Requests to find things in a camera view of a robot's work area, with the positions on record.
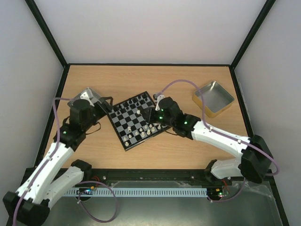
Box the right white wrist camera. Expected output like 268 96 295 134
153 93 165 103

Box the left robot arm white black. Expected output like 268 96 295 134
3 96 113 226

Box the light blue slotted cable duct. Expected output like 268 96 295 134
63 187 207 198

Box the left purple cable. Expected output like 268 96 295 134
13 97 120 226

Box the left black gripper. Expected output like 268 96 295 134
83 97 114 131

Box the silver embossed tin lid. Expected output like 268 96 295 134
67 87 101 107

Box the purple cable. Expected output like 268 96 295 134
159 80 280 203
13 97 120 226

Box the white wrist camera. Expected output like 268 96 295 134
80 91 94 106
153 93 165 103

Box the gold square tin box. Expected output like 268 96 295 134
200 81 235 118

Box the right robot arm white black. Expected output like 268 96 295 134
140 97 273 185

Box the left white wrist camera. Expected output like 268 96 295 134
80 91 94 106

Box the black aluminium frame rail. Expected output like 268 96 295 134
23 167 273 186

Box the black silver chess board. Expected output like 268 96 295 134
109 91 170 151

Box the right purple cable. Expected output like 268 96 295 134
159 80 280 203

